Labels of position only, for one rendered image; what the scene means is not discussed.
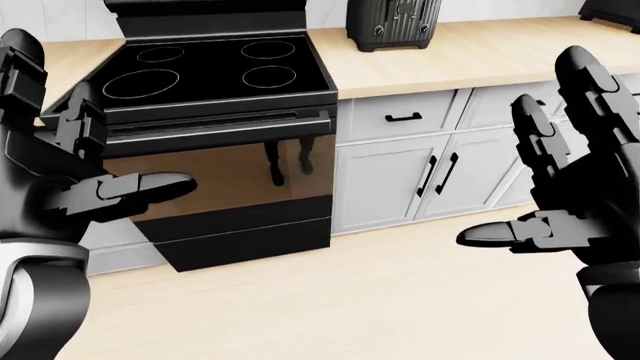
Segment light wood countertop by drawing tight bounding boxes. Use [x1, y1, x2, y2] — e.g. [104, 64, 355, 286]
[32, 15, 640, 128]

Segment black toaster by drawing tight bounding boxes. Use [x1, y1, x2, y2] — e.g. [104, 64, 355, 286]
[345, 0, 443, 53]

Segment black electric stove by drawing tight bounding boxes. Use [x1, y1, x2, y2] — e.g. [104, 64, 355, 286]
[40, 0, 340, 273]

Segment grey cabinet drawer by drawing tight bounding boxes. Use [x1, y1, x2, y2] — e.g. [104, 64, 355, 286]
[456, 78, 640, 131]
[348, 89, 458, 143]

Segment grey cabinet door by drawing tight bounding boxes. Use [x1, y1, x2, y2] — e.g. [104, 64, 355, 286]
[414, 125, 529, 222]
[333, 134, 454, 236]

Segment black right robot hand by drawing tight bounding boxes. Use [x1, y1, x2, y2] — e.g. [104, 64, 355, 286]
[456, 45, 640, 272]

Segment black cabinet door handle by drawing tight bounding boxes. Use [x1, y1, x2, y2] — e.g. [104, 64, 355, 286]
[415, 154, 438, 199]
[434, 151, 460, 195]

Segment black countertop appliance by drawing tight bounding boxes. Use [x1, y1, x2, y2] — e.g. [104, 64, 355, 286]
[578, 0, 640, 36]

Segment black drawer handle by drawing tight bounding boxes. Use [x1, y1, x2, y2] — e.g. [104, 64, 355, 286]
[384, 111, 423, 124]

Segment black oven door handle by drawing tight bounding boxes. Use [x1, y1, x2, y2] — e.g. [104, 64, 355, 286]
[106, 109, 333, 137]

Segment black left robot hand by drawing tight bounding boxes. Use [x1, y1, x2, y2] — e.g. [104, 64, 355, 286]
[0, 27, 197, 246]

